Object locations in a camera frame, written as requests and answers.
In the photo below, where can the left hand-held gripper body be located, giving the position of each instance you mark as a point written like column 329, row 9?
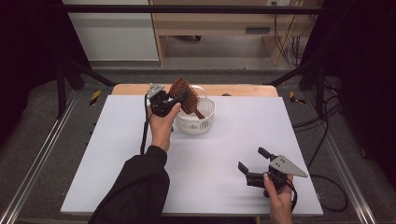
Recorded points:
column 160, row 101

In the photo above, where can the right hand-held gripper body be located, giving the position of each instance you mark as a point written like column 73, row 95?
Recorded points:
column 280, row 169

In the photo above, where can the brown wooden hairbrush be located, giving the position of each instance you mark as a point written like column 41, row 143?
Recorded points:
column 183, row 93

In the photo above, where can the white plastic basket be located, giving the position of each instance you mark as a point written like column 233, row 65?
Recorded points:
column 199, row 123

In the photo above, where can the person's right hand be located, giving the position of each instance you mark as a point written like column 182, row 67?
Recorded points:
column 280, row 199

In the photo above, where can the person's left hand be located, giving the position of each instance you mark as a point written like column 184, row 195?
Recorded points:
column 162, row 130

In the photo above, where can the white table board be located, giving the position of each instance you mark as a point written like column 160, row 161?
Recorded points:
column 218, row 149

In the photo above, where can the yellow black floor tape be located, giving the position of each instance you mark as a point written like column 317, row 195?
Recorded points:
column 95, row 97
column 294, row 98

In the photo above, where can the light wooden table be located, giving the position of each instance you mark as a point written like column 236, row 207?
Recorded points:
column 249, row 90

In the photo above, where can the white cabinet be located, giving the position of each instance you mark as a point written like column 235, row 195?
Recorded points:
column 115, row 34

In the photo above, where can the light wooden desk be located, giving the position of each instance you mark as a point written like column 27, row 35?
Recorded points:
column 214, row 23

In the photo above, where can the black curtain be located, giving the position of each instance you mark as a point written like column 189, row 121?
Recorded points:
column 364, row 62
column 28, row 46

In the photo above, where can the aluminium floor rail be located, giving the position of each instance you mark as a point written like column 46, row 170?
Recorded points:
column 345, row 168
column 34, row 161

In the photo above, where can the black metal frame leg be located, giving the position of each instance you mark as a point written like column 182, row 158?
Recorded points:
column 62, row 90
column 319, row 90

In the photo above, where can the black horizontal frame bar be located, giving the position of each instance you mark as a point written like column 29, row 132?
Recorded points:
column 186, row 9

